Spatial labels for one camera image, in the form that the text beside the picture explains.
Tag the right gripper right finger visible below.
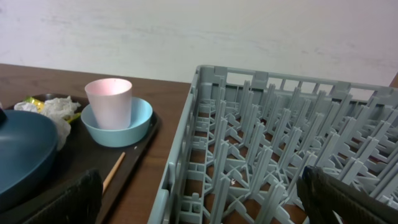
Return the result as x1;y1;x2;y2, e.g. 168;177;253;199
296;166;397;224

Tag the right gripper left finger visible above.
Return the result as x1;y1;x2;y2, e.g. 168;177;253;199
21;169;103;224

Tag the dark blue plate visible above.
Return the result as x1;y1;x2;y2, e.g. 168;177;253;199
1;110;58;212

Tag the grey dishwasher rack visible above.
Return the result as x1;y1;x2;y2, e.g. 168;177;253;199
149;65;397;223

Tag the wooden chopstick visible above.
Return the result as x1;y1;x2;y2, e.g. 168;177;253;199
103;152;126;194

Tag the dark brown serving tray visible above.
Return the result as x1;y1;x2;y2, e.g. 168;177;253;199
1;96;161;224

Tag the crumpled white tissue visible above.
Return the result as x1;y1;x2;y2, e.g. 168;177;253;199
14;96;81;151

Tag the yellow green snack wrapper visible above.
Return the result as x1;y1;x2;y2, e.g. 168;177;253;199
23;96;81;123

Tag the light blue bowl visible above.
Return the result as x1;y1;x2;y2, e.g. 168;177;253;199
80;97;154;147

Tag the pink plastic cup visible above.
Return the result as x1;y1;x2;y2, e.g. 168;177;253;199
85;78;132;130

